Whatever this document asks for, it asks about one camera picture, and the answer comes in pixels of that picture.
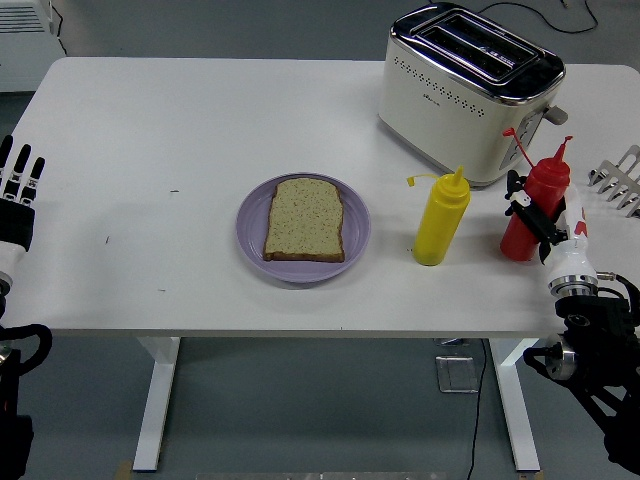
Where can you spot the white table leg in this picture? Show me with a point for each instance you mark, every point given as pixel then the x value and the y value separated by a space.
pixel 515 400
pixel 157 400

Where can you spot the slice of bread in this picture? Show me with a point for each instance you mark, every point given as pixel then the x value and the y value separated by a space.
pixel 305 220

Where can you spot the purple round plate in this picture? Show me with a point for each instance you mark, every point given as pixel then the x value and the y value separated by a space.
pixel 357 235

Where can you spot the white ribbed appliance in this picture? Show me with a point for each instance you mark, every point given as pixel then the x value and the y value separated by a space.
pixel 25 45

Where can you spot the metal floor socket plate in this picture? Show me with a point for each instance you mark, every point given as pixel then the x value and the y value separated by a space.
pixel 456 374

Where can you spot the yellow squeeze bottle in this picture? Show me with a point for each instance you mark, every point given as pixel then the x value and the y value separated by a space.
pixel 442 220

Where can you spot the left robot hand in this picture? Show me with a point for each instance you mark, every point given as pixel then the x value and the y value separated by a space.
pixel 17 225

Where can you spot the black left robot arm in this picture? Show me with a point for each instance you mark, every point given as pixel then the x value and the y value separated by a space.
pixel 12 380

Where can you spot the metal toast rack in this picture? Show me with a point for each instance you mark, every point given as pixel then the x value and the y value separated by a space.
pixel 620 182

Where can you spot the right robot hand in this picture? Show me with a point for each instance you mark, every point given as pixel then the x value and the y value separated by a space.
pixel 570 257

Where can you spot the cream and chrome toaster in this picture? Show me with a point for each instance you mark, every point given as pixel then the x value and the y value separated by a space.
pixel 450 105

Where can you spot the red squeeze bottle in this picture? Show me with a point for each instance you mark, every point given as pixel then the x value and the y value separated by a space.
pixel 547 187

